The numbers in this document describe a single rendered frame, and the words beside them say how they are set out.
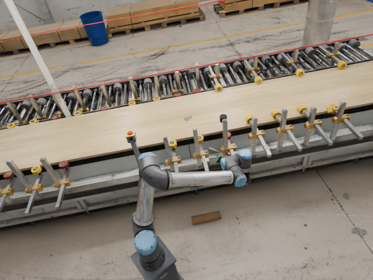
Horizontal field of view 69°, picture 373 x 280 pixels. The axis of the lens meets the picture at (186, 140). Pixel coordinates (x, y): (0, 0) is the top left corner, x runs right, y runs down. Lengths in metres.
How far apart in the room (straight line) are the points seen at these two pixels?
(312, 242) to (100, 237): 2.12
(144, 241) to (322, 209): 1.94
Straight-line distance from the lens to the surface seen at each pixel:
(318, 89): 3.16
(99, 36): 7.56
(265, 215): 3.03
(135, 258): 2.23
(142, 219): 1.98
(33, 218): 3.50
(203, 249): 2.83
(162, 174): 1.54
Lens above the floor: 2.54
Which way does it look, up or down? 42 degrees down
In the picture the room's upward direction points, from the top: 10 degrees counter-clockwise
